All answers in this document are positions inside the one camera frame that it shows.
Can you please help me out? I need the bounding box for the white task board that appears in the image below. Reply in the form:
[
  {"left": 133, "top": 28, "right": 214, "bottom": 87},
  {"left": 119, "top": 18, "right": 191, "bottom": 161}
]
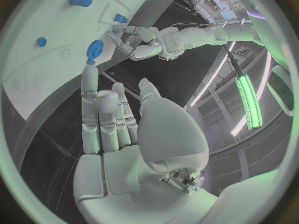
[{"left": 0, "top": 0, "right": 179, "bottom": 121}]

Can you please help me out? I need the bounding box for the cluttered workshop desk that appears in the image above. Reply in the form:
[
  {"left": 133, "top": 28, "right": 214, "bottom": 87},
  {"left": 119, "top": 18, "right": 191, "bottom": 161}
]
[{"left": 177, "top": 0, "right": 248, "bottom": 24}]

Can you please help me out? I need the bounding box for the glowing light bar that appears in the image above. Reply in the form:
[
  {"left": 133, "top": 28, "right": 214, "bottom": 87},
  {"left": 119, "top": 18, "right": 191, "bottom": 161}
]
[{"left": 234, "top": 72, "right": 264, "bottom": 131}]

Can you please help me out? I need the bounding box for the blue plug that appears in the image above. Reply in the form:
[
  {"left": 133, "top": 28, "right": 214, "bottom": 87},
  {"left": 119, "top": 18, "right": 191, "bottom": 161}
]
[{"left": 114, "top": 13, "right": 130, "bottom": 24}]

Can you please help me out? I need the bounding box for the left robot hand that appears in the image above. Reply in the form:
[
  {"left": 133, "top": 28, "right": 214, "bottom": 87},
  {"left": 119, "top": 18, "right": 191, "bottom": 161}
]
[{"left": 108, "top": 24, "right": 164, "bottom": 61}]

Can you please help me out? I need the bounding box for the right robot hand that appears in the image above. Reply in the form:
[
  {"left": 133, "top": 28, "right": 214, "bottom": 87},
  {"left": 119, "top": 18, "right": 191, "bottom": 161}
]
[{"left": 73, "top": 65, "right": 220, "bottom": 224}]

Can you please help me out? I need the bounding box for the white cable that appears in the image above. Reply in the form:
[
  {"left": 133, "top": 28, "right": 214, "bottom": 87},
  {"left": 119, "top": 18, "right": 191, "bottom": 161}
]
[{"left": 169, "top": 23, "right": 213, "bottom": 28}]

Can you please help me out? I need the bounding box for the blue long cylinder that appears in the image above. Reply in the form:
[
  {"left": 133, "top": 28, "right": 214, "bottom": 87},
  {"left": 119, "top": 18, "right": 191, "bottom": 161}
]
[{"left": 68, "top": 0, "right": 94, "bottom": 8}]

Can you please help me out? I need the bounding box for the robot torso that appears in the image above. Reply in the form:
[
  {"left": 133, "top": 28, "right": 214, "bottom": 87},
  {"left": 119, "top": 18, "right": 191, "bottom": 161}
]
[{"left": 237, "top": 0, "right": 296, "bottom": 116}]

